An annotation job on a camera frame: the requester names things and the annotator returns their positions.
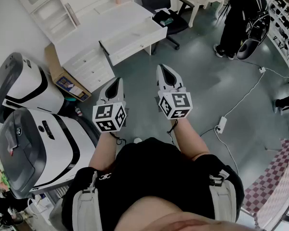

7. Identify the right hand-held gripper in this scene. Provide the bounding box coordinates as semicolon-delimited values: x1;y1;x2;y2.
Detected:
155;64;193;120

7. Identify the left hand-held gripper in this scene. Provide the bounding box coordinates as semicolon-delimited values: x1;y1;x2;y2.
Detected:
92;77;130;133

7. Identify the white desk drawer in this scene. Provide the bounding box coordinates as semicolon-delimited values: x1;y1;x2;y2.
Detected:
98;17;169;67

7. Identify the person's right forearm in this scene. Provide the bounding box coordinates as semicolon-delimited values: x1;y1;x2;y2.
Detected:
170;118;210;161

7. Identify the person's left forearm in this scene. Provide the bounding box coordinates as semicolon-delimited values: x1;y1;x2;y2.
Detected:
88;130;119;172

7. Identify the small white knobbed drawer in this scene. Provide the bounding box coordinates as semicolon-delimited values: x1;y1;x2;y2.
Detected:
71;61;111;79
62;48;105;69
80;69;117;93

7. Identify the brown cardboard box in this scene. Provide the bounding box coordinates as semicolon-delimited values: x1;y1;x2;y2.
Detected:
44;43;92;103

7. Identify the white desk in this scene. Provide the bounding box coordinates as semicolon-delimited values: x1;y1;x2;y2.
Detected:
31;0;169;93

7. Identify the pinkish thin book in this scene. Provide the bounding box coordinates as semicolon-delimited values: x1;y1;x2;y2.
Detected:
64;2;81;28

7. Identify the white grey floor machine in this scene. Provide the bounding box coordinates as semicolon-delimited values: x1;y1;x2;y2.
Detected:
0;107;102;200
0;51;66;125

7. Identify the person's black t-shirt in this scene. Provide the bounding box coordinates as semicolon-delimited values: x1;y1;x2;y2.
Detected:
62;137;246;231

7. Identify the black and white backpack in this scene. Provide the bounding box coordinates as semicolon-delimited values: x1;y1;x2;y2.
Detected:
236;10;272;61

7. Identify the white desk hutch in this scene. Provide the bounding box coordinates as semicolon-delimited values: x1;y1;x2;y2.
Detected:
9;0;135;45

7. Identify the ribbed metal grate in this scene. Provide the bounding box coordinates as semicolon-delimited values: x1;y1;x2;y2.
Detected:
49;185;70;200

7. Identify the white shelf rack of items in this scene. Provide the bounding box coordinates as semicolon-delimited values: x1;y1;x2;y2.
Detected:
266;0;289;70

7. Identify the person's neck and chin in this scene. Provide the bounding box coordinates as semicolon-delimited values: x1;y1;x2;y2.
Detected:
115;195;264;231

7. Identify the red white checkered cloth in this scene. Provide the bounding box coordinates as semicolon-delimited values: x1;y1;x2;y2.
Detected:
242;138;289;217

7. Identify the left gripper black cord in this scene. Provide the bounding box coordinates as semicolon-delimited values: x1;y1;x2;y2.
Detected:
109;131;127;146

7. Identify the gripper black cord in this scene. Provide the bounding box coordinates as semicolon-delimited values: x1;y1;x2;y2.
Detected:
109;131;127;146
166;119;179;144

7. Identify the right gripper black cord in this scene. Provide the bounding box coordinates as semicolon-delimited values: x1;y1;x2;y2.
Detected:
166;119;179;144

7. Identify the long thin floor cable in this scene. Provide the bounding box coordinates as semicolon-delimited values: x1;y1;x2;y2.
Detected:
224;70;263;120

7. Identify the white adapter cable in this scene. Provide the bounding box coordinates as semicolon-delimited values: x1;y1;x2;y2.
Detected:
199;126;239;176

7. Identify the person's left grey shoulder strap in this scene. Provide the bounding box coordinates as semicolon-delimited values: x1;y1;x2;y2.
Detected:
71;171;99;231

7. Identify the person's grey shoulder strap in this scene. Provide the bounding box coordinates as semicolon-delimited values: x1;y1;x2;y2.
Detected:
71;171;99;231
208;169;238;226

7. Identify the person's right grey shoulder strap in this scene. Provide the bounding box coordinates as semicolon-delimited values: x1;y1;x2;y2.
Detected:
208;169;238;226

